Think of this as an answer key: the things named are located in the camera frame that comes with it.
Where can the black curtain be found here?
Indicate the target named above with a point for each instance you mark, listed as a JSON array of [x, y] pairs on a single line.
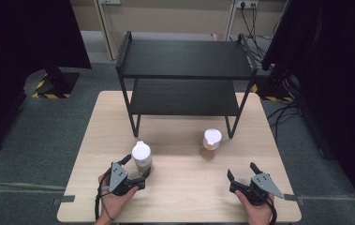
[[16, 47], [331, 62]]

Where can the black stand base striped tape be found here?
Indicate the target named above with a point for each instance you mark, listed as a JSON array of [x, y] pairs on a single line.
[[58, 84], [275, 89]]

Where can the white wall outlet white plug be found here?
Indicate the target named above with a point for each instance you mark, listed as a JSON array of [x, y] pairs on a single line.
[[110, 1]]

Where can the beige panel desk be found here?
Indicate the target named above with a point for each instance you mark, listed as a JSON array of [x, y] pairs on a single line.
[[172, 17]]

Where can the grey floor tape strip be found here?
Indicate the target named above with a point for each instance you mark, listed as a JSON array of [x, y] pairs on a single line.
[[64, 199], [292, 198]]

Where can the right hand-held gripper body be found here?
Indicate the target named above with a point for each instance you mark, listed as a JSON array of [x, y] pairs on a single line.
[[264, 186]]

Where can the tall white lidded cup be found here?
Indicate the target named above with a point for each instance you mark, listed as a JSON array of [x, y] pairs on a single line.
[[141, 153]]

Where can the person's left hand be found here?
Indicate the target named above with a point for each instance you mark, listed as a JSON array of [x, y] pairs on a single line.
[[114, 204]]

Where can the person's right hand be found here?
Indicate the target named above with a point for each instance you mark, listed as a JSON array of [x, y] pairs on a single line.
[[258, 214]]

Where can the black two-tier shelf rack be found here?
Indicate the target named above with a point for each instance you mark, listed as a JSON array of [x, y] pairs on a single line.
[[184, 59]]

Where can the short white lidded cup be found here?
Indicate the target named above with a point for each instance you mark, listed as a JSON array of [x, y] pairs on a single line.
[[212, 137]]

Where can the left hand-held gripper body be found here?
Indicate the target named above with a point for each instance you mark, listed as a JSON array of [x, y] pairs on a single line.
[[118, 179]]

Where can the white wall outlet black plugs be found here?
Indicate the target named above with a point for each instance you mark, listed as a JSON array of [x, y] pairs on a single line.
[[247, 3]]

